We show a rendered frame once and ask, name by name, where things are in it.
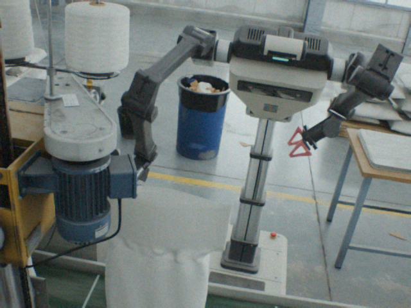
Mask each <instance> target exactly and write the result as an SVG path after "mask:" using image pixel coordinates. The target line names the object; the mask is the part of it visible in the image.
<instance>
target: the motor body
mask: <svg viewBox="0 0 411 308"><path fill-rule="evenodd" d="M109 164H110V154H108V155H106V156H104V157H103V158H102V159H101V160H99V161H98V162H95V163H92V164H87V165H72V164H68V163H65V162H63V161H62V160H60V159H59V158H57V157H54V156H52V164H51V167H52V171H54V174H55V175H56V174H57V176H58V192H57V188H56V177H55V193H53V196H54V204H55V214H56V216H55V217H54V218H55V219H56V221H57V230H58V233H59V235H60V236H61V237H62V238H63V239H65V240H66V241H67V242H69V243H73V244H83V245H87V244H92V243H96V242H98V241H100V240H102V239H103V238H104V237H105V236H106V235H107V234H108V232H109V230H110V226H111V215H110V211H111V208H112V207H111V206H110V203H109V201H108V200H107V166H108V165H109Z"/></svg>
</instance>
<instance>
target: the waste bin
mask: <svg viewBox="0 0 411 308"><path fill-rule="evenodd" d="M195 80H197V82H198V83H200V82H206V83H210V84H211V85H212V88H214V89H216V90H220V92H219V93H205V92H197V91H193V90H190V89H187V88H190V87H191V85H190V83H191V82H193V81H195ZM177 86H178V87H179V90H178V94H179V109H178V121H177V146H176V149H177V151H178V153H180V154H181V155H182V156H183V157H186V158H189V159H191V160H210V159H213V158H215V157H216V156H217V154H218V153H219V149H220V141H221V137H222V130H223V122H225V114H226V110H227V103H228V101H229V96H230V93H231V92H232V91H231V90H230V88H229V81H227V80H225V79H223V78H220V77H217V76H213V75H208V74H188V75H185V76H181V77H180V78H179V79H178V80H177ZM223 88H224V91H223V92H222V89H223Z"/></svg>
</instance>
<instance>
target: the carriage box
mask: <svg viewBox="0 0 411 308"><path fill-rule="evenodd" d="M9 109H10V110H9V114H10V124H11V131H12V142H13V152H14V158H15V161H14V162H13V163H12V164H11V165H10V166H9V167H8V168H7V169H4V168H0V184H5V185H8V188H9V191H10V198H8V195H7V196H6V197H5V198H4V199H3V200H2V201H1V202H0V227H1V228H2V229H3V232H4V241H3V247H2V248H1V249H0V262H2V263H7V264H13V265H17V266H19V265H20V267H22V268H25V266H26V265H27V261H28V259H29V258H30V255H31V254H32V253H33V252H34V250H35V249H36V247H37V246H38V245H39V243H40V242H41V241H42V238H43V237H44V236H45V235H46V233H47V232H48V230H49V229H50V228H51V226H52V225H53V223H54V222H55V221H56V219H55V218H54V217H55V216H56V214H55V204H54V196H53V193H38V194H27V196H26V197H25V198H24V199H23V198H22V197H20V194H19V183H18V177H17V170H18V169H19V168H20V167H21V166H22V165H23V164H24V163H25V161H26V160H27V159H28V158H29V157H30V156H31V155H32V154H33V153H34V152H35V151H37V150H41V157H44V158H48V159H49V160H52V155H51V154H49V153H48V152H47V151H46V149H45V145H44V139H43V135H44V129H43V127H44V113H40V112H32V111H27V110H19V109H15V108H9ZM40 225H41V226H42V237H41V238H40V241H39V242H38V244H37V245H36V247H35V248H34V249H33V251H32V252H31V253H30V255H29V251H28V245H29V242H28V241H29V240H30V239H31V238H32V236H33V235H34V233H35V231H36V230H37V229H38V227H39V226H40Z"/></svg>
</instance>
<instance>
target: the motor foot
mask: <svg viewBox="0 0 411 308"><path fill-rule="evenodd" d="M51 164H52V160H49V159H48V158H44V157H41V150H37V151H35V152H34V153H33V154H32V155H31V156H30V157H29V158H28V159H27V160H26V161H25V163H24V164H23V165H22V166H21V167H20V168H19V169H18V170H17V177H18V183H19V194H20V197H22V198H23V199H24V198H25V197H26V196H27V194H38V193H55V177H56V188H57V192H58V176H57V174H56V175H55V174H54V171H52V167H51Z"/></svg>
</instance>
